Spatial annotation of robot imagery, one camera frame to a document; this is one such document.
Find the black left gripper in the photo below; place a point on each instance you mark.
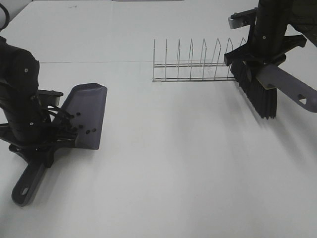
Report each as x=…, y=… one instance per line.
x=32, y=127

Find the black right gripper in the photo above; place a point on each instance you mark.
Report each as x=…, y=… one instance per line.
x=266, y=41

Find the pile of coffee beans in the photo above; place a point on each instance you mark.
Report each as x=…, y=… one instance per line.
x=80, y=122

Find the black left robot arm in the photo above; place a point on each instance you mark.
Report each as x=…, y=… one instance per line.
x=18, y=68

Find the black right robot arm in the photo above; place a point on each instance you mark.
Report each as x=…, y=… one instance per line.
x=302, y=17

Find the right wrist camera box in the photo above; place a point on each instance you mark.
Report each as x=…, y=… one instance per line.
x=241, y=19

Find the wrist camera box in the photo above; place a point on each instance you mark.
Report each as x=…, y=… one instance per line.
x=241, y=19
x=49, y=97

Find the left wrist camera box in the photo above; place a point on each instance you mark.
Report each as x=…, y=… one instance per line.
x=49, y=97

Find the chrome wire dish rack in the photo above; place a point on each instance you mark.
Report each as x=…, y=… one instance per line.
x=202, y=64

